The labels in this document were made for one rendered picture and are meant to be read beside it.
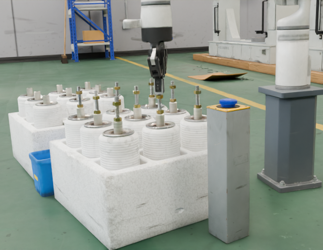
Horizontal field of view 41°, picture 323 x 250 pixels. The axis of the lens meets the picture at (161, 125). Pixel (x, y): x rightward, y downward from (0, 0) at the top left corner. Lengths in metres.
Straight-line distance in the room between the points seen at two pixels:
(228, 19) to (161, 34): 4.65
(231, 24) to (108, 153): 4.74
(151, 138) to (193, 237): 0.26
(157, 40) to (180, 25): 6.78
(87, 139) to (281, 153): 0.58
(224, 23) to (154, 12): 4.69
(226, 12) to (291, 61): 4.43
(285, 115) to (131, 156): 0.50
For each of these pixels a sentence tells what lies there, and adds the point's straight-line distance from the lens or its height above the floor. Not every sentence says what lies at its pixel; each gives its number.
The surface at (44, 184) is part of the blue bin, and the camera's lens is 1.36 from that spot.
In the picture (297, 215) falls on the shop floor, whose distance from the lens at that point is 1.21.
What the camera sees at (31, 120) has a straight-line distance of 1.61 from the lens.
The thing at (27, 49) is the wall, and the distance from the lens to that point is 7.41.
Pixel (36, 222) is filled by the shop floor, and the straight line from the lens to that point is 1.22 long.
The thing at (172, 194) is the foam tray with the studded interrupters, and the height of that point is 0.10.
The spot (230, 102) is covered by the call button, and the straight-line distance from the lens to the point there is 0.96.
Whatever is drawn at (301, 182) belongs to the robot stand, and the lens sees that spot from 1.37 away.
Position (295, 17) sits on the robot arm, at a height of 0.50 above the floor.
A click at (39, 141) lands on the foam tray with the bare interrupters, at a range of 1.46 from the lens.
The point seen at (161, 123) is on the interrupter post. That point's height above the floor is 0.26.
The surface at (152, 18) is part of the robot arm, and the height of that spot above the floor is 0.51.
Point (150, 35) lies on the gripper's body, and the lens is 1.03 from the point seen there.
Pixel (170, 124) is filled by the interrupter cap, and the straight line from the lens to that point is 1.08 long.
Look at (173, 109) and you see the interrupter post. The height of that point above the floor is 0.26.
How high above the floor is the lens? 0.50
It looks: 13 degrees down
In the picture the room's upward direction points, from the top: 2 degrees counter-clockwise
